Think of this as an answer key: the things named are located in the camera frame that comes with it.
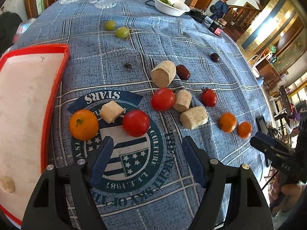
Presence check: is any orange tangerine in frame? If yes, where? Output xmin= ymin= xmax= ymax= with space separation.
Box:
xmin=219 ymin=113 xmax=237 ymax=133
xmin=68 ymin=109 xmax=99 ymax=141
xmin=237 ymin=122 xmax=252 ymax=139

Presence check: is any red tomato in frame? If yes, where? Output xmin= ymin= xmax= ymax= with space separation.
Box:
xmin=200 ymin=88 xmax=218 ymax=107
xmin=122 ymin=110 xmax=150 ymax=137
xmin=151 ymin=88 xmax=175 ymax=112

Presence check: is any red jujube date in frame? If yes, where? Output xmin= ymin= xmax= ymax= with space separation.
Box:
xmin=176 ymin=64 xmax=191 ymax=80

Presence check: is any person's right hand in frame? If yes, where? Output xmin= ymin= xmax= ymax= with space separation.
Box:
xmin=269 ymin=173 xmax=305 ymax=215

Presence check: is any dark purple grape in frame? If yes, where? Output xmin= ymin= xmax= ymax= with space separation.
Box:
xmin=210 ymin=53 xmax=220 ymax=63

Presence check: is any dark sauce bottle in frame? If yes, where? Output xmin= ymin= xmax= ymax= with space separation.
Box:
xmin=209 ymin=18 xmax=227 ymax=36

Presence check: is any wooden stair railing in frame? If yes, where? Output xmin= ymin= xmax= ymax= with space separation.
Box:
xmin=229 ymin=2 xmax=261 ymax=30

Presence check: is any blue plaid tablecloth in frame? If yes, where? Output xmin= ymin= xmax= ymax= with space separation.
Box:
xmin=14 ymin=0 xmax=270 ymax=229

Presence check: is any red rimmed white tray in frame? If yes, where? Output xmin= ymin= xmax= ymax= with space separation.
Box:
xmin=1 ymin=44 xmax=70 ymax=226

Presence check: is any white bowl with greens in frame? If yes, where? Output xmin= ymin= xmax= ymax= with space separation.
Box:
xmin=154 ymin=0 xmax=191 ymax=17

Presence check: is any green grape near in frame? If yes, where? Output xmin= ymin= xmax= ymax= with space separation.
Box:
xmin=116 ymin=27 xmax=131 ymax=39

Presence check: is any green grape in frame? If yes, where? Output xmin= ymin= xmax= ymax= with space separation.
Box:
xmin=105 ymin=20 xmax=116 ymax=31
xmin=116 ymin=27 xmax=131 ymax=39

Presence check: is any clear plastic bag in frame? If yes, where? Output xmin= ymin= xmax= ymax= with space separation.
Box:
xmin=12 ymin=18 xmax=36 ymax=43

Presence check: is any green grape far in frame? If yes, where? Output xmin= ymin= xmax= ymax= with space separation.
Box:
xmin=105 ymin=20 xmax=116 ymax=31

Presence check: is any black sofa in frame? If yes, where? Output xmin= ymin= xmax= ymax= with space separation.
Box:
xmin=0 ymin=12 xmax=22 ymax=55

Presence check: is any blue jacket on post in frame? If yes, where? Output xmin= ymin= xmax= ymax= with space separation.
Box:
xmin=210 ymin=1 xmax=229 ymax=20

